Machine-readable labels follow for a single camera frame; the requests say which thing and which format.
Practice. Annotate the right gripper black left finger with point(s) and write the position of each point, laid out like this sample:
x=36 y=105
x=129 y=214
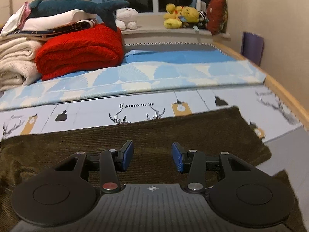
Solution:
x=69 y=190

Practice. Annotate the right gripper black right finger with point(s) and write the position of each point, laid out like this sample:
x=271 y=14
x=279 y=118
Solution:
x=236 y=191

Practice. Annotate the brown corduroy pants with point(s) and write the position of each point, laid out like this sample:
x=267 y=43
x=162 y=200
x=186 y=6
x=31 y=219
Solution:
x=152 y=195

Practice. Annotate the patterned white bed sheet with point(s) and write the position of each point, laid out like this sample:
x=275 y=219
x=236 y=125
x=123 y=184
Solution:
x=259 y=107

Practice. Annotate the cream folded blanket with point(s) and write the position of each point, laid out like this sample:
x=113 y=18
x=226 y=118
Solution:
x=18 y=67

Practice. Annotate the light blue patterned blanket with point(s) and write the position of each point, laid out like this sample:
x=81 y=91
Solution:
x=141 y=71

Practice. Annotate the purple yoga mat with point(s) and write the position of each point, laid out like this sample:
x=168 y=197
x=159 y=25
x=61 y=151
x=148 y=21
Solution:
x=252 y=47

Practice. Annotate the red knitted blanket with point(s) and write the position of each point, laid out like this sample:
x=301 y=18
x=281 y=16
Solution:
x=86 y=50

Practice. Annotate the stack of folded clothes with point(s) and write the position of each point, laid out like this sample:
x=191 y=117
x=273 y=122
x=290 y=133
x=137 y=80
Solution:
x=21 y=21

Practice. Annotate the black white plush toy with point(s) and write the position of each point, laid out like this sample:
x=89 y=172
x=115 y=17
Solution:
x=203 y=20

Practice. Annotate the dark red cushion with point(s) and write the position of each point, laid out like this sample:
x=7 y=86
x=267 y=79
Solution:
x=217 y=16

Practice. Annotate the blue shark plush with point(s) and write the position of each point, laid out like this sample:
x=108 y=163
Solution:
x=106 y=10

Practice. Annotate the yellow plush toy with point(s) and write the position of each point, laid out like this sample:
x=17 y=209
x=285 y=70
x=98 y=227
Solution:
x=180 y=17

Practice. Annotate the wooden bed frame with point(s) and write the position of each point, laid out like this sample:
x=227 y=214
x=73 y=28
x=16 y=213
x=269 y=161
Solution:
x=284 y=95

